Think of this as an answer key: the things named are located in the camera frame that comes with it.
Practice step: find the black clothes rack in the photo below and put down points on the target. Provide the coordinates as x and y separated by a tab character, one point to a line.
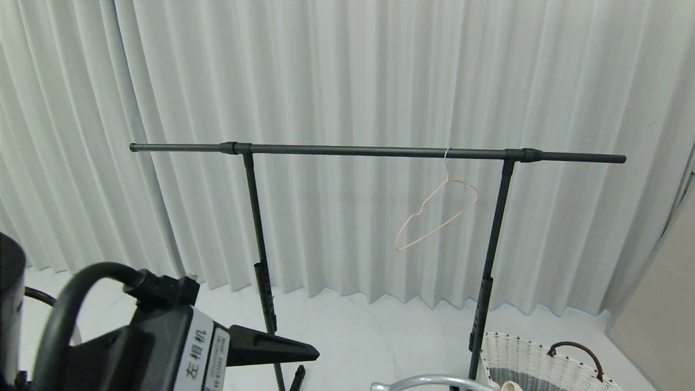
374	151

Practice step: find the white curtain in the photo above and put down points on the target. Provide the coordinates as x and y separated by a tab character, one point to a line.
347	81

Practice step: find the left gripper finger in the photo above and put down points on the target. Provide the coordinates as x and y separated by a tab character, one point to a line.
271	347

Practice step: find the white laundry basket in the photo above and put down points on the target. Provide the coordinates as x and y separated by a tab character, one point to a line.
521	358

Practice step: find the cream printed garment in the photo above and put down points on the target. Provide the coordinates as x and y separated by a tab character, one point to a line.
510	386

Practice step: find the pink clothes hanger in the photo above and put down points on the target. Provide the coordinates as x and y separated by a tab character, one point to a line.
434	231
434	380

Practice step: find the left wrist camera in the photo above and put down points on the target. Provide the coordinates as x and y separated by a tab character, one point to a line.
163	347

